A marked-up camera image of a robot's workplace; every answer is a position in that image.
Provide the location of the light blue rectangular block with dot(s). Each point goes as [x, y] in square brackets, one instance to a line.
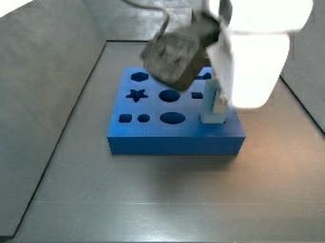
[208, 116]

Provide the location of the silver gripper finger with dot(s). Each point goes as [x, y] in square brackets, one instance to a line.
[220, 102]

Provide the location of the blue foam shape-sorter block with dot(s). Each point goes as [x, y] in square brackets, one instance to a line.
[155, 120]

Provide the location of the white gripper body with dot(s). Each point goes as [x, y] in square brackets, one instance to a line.
[221, 58]

